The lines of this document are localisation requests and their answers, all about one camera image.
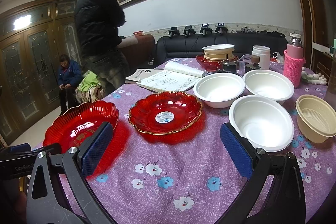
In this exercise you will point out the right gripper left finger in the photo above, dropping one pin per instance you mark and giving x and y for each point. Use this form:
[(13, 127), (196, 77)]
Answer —
[(46, 199)]

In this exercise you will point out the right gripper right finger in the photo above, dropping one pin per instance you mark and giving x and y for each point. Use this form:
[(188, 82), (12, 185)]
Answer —
[(285, 201)]

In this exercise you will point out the red plate with gold text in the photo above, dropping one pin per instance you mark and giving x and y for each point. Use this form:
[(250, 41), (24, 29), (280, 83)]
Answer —
[(78, 123)]

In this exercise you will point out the white foam bowl front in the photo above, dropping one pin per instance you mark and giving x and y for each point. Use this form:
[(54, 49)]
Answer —
[(263, 122)]

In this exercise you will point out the white foam bowl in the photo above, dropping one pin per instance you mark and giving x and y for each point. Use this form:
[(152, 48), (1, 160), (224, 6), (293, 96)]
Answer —
[(219, 90), (263, 122), (269, 84)]

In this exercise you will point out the beige plastic bowl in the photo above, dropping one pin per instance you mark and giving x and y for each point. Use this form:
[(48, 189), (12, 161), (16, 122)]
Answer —
[(315, 118)]

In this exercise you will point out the stack of beige bowls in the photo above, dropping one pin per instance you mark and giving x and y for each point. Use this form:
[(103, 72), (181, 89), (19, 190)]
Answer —
[(219, 52)]

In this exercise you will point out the seated person in blue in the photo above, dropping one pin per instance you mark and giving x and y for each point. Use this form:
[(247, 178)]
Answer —
[(69, 78)]

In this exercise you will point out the green blanket pile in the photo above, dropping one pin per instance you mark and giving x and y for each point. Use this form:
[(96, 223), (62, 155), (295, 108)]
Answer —
[(89, 81)]

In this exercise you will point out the purple floral tablecloth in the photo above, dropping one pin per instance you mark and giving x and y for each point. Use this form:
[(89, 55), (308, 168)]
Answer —
[(189, 177)]

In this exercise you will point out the white knit gloves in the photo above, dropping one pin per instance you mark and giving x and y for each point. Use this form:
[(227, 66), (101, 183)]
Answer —
[(315, 79)]

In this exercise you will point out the wooden glass-panel doors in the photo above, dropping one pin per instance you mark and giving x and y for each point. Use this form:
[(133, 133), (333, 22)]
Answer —
[(33, 36)]

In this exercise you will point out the red plate with sticker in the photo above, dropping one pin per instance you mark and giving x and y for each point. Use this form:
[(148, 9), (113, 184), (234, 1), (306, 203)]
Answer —
[(165, 113)]

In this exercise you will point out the black motor with spool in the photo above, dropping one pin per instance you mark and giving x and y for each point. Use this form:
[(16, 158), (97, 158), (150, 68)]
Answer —
[(251, 63)]

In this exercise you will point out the pink knit-sleeved bottle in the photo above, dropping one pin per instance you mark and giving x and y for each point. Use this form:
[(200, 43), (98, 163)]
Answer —
[(294, 59)]

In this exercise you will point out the black motor left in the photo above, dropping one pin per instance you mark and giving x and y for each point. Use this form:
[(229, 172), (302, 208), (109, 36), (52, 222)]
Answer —
[(228, 66)]

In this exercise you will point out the white paper booklet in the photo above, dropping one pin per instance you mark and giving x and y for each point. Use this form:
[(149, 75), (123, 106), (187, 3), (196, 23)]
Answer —
[(140, 74)]

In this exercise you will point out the red glass bowl back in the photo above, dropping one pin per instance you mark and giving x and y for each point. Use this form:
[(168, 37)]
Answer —
[(211, 66)]

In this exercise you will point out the open lined notebook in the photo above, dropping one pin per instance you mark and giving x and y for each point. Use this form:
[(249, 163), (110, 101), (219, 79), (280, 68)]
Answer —
[(175, 77)]

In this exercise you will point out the brown armchair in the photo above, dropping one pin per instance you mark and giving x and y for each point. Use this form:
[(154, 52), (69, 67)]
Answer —
[(137, 50)]

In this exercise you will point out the standing person in black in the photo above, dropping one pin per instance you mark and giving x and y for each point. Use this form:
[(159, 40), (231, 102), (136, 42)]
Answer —
[(97, 23)]

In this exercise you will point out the black leather sofa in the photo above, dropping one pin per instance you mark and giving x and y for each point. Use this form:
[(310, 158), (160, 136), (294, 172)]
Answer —
[(182, 47)]

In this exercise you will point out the black device on sofa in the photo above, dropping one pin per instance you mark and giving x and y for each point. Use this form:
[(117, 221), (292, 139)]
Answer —
[(174, 31), (221, 29), (188, 30), (205, 29)]

